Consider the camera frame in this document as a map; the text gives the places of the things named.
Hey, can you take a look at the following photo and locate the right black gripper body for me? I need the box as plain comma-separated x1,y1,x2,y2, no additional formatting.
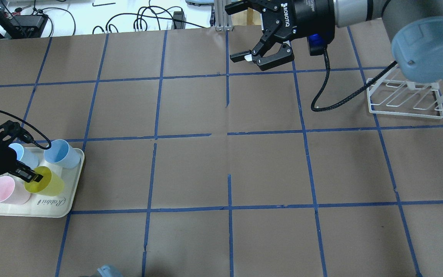
262,0,335,43

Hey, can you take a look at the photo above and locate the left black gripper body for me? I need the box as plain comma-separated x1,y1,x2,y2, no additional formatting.
0,120,26,175

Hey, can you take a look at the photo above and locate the yellow plastic cup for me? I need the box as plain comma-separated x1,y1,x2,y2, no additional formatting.
23,166,65,197

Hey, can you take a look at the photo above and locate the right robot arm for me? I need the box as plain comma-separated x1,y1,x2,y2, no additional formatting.
225,0,443,83

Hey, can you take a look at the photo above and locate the light blue cup left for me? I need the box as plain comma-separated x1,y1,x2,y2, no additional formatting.
9,143,39,169

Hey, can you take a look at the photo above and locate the light blue cup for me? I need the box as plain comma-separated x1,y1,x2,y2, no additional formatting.
9,143,39,169
43,140,81,169

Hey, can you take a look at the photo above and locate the pink plastic cup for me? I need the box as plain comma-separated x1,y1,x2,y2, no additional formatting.
0,176,31,205

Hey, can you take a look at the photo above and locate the light blue cup right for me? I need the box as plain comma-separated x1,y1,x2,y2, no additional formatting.
43,140,81,169

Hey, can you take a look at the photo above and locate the wooden stand base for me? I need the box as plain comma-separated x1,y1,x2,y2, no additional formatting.
231,8,262,26

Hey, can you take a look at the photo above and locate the cream plastic tray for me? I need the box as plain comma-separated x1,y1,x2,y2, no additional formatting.
0,147,85,219

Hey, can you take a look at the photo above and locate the black power adapter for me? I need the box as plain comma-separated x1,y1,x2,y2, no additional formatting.
171,10,186,30

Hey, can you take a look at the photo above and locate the black box on desk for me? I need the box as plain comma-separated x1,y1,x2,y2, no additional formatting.
3,14,50,39

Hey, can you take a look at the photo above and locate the aluminium frame post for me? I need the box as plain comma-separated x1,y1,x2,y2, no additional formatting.
214,0,233,32

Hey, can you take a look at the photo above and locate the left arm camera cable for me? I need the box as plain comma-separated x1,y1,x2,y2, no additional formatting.
0,107,52,149

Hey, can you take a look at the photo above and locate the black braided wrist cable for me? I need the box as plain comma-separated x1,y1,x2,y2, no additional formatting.
311,33,398,112

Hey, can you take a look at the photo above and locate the black cable bundle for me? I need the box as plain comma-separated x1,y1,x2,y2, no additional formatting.
93,0,216,34

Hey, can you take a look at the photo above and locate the white wire cup rack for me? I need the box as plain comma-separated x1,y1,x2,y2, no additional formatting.
366,78,443,119

